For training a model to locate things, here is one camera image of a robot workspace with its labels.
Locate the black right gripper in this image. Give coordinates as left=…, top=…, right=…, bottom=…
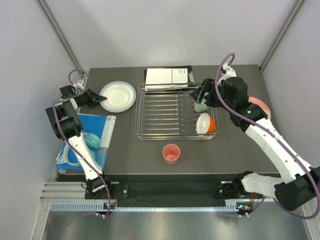
left=189, top=78, right=234, bottom=113

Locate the mint green ceramic bowl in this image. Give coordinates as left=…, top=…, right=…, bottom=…
left=194, top=99, right=208, bottom=113

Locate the white fluted plate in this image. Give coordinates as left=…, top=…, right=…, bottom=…
left=99, top=81, right=137, bottom=113

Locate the white orange bowl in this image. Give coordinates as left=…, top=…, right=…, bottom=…
left=195, top=113, right=216, bottom=135

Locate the pink white floral plate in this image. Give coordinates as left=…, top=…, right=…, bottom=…
left=248, top=96, right=271, bottom=119

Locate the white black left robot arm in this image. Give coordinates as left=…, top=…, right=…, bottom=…
left=45, top=85, right=114, bottom=199

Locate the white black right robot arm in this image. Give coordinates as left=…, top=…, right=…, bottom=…
left=190, top=76, right=320, bottom=212

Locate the black clipboard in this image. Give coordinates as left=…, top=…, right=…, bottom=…
left=143, top=65, right=195, bottom=87

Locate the blue white headphone box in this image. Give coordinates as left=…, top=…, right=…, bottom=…
left=56, top=113, right=117, bottom=171

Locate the white paper manual booklet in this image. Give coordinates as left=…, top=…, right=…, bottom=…
left=145, top=68, right=189, bottom=92

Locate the pink plastic cup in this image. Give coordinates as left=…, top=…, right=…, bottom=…
left=162, top=144, right=181, bottom=165

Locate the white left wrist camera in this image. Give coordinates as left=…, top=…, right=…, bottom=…
left=73, top=77, right=87, bottom=92

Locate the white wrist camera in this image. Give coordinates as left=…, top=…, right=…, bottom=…
left=73, top=77, right=87, bottom=92
left=218, top=63, right=237, bottom=83

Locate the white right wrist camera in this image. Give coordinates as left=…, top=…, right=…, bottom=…
left=218, top=63, right=237, bottom=83

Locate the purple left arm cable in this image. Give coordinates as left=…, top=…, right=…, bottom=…
left=49, top=69, right=118, bottom=221

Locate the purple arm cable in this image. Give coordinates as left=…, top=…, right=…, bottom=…
left=216, top=52, right=320, bottom=220
left=49, top=69, right=118, bottom=221

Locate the chrome wire dish rack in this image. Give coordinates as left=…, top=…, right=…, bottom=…
left=135, top=83, right=219, bottom=140

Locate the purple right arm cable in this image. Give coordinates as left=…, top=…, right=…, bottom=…
left=216, top=52, right=320, bottom=220

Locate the aluminium frame rail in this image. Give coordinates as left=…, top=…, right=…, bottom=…
left=29, top=182, right=87, bottom=240

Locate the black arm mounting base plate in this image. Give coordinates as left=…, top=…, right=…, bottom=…
left=84, top=173, right=266, bottom=208

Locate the grey slotted cable duct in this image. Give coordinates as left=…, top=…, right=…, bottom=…
left=49, top=199, right=255, bottom=213

